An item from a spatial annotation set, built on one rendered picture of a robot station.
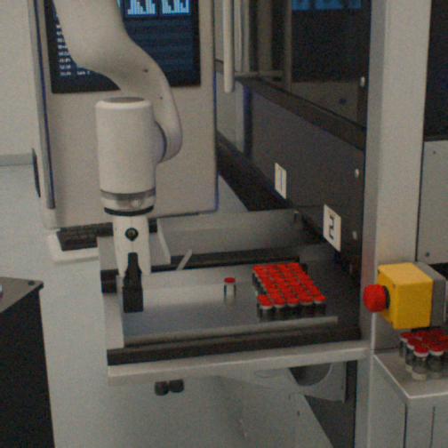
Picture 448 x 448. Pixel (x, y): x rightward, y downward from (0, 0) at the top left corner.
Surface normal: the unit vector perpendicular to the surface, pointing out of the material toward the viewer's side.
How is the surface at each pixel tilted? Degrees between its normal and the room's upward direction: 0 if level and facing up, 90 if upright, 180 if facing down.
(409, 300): 90
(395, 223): 90
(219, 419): 0
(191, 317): 0
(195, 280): 90
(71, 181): 90
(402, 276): 0
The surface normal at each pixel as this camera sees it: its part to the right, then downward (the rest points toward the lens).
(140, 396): -0.02, -0.95
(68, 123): 0.30, 0.28
